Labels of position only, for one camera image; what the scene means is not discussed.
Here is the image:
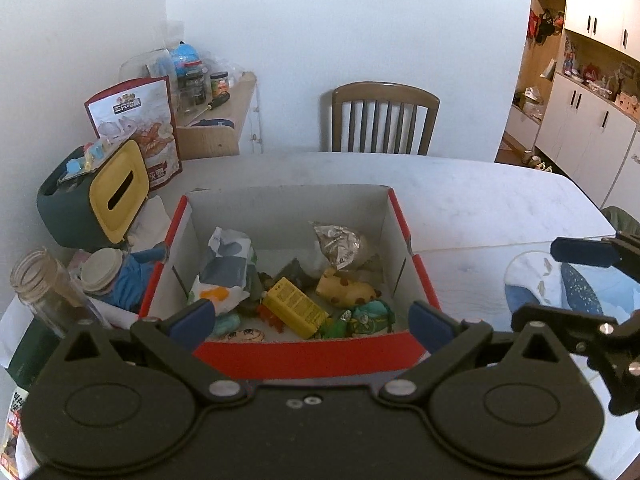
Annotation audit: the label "orange labelled jar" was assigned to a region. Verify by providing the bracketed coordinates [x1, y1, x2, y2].
[209, 72, 229, 99]

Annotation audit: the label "red and white cardboard box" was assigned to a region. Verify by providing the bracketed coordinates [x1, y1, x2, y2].
[140, 184, 437, 379]

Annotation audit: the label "orange red small toy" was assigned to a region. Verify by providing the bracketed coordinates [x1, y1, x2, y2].
[256, 304, 284, 334]

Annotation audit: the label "white wooden side cabinet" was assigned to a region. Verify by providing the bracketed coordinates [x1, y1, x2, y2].
[176, 72, 257, 160]

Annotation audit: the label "white kitchen cabinets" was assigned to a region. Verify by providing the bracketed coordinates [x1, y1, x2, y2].
[536, 0, 639, 206]

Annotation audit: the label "yellow small carton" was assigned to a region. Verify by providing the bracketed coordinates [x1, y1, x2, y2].
[262, 278, 329, 339]

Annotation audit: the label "teal small ball toy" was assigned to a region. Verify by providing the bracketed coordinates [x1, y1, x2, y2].
[209, 311, 241, 339]

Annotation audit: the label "clear glass jar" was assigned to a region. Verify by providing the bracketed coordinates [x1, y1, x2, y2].
[10, 248, 112, 338]

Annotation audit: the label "black yellow screwdriver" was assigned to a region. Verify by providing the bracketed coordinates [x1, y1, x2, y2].
[188, 91, 231, 122]

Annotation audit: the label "yellow teal tissue box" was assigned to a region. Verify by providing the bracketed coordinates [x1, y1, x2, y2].
[36, 140, 150, 252]

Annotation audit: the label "jar with beige lid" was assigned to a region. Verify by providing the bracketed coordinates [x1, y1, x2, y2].
[79, 248, 124, 295]

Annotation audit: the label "dark glass jar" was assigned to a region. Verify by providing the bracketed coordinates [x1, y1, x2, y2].
[178, 70, 206, 113]

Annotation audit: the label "yellow spotted plush toy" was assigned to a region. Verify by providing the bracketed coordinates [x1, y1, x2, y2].
[316, 268, 382, 309]

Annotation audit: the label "blue round toy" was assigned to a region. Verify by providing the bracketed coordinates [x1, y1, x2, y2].
[169, 42, 201, 77]

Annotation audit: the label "brown wooden chair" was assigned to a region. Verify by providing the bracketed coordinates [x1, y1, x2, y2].
[330, 81, 440, 155]

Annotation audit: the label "silver foil snack bag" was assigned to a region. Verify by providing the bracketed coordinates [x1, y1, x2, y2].
[311, 222, 374, 271]

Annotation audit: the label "red white snack bag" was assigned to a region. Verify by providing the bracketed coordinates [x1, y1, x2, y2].
[85, 76, 182, 190]

